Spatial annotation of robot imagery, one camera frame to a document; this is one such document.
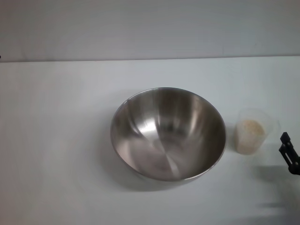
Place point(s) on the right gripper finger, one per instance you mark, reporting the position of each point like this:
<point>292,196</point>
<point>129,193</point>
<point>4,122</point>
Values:
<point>289,157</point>

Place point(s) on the clear plastic measuring cup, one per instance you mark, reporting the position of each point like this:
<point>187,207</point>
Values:
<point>272,122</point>

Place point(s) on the white rice grains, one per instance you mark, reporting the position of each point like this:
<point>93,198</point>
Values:
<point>249,138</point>

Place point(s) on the stainless steel mixing bowl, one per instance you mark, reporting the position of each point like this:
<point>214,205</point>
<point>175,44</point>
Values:
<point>164,145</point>

